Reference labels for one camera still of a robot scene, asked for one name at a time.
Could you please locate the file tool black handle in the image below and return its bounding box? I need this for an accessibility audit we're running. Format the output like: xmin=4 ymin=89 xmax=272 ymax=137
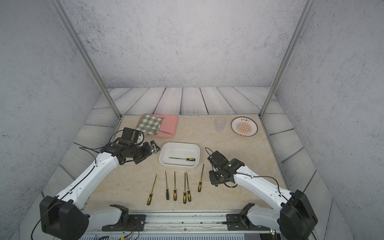
xmin=165 ymin=171 xmax=170 ymax=201

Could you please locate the green checkered cloth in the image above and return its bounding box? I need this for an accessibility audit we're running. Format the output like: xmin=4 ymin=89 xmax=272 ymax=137
xmin=136 ymin=114 xmax=163 ymax=136

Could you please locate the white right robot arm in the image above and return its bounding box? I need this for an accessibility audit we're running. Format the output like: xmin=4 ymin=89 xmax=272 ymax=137
xmin=208 ymin=156 xmax=318 ymax=240

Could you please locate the pink tray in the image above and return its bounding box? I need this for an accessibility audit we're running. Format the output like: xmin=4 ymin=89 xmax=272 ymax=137
xmin=153 ymin=115 xmax=179 ymax=138

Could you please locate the orange patterned plate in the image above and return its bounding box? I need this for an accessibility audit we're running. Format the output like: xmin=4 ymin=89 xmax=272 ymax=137
xmin=231 ymin=117 xmax=259 ymax=137

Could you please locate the aluminium mounting rail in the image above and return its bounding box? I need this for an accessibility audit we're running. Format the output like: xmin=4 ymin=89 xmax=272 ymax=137
xmin=53 ymin=211 xmax=316 ymax=240

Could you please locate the white storage box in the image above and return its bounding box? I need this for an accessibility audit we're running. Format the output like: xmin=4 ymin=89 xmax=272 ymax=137
xmin=159 ymin=142 xmax=201 ymax=170

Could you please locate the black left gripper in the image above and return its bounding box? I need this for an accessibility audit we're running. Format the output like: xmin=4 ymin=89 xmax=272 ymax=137
xmin=129 ymin=139 xmax=162 ymax=164

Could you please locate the aluminium frame post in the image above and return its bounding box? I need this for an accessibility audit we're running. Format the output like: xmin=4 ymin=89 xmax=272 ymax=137
xmin=259 ymin=0 xmax=316 ymax=119
xmin=50 ymin=0 xmax=122 ymax=120

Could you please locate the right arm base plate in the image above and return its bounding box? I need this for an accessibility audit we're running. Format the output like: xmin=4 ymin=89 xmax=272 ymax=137
xmin=221 ymin=203 xmax=269 ymax=231

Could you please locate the clear plastic cup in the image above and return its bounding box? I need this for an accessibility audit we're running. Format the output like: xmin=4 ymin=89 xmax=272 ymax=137
xmin=215 ymin=117 xmax=227 ymax=132

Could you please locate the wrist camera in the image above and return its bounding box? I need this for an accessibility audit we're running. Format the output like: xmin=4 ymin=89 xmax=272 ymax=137
xmin=208 ymin=151 xmax=229 ymax=172
xmin=119 ymin=128 xmax=144 ymax=146

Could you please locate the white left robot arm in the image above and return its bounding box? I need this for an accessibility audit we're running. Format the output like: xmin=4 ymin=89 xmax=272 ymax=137
xmin=40 ymin=141 xmax=161 ymax=240

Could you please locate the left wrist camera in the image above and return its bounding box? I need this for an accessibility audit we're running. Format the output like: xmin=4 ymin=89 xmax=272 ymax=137
xmin=119 ymin=128 xmax=144 ymax=146

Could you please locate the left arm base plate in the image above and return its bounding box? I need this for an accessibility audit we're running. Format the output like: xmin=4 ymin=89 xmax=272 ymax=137
xmin=102 ymin=204 xmax=146 ymax=232

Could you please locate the left aluminium frame post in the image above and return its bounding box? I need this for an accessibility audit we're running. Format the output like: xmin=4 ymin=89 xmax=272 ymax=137
xmin=50 ymin=0 xmax=122 ymax=120

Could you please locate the right aluminium frame post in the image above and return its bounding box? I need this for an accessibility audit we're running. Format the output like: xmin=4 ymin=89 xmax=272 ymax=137
xmin=259 ymin=0 xmax=316 ymax=119

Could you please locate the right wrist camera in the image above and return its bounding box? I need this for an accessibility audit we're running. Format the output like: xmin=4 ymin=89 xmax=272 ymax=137
xmin=208 ymin=151 xmax=229 ymax=172

